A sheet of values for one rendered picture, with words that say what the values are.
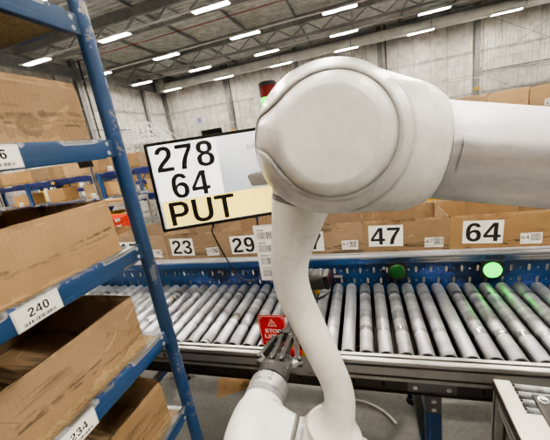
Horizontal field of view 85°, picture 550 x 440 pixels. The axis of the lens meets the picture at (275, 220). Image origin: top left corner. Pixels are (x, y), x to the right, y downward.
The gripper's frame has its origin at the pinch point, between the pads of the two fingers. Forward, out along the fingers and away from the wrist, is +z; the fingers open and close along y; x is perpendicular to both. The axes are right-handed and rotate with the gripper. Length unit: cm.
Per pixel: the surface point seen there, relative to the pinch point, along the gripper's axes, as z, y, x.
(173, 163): 14, 36, -52
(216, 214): 16.6, 25.1, -33.3
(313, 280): 6.8, -7.9, -12.5
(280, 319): 11.9, 6.5, 5.0
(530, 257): 67, -90, 9
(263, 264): 12.8, 9.7, -15.8
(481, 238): 73, -74, 2
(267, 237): 12.8, 6.6, -25.3
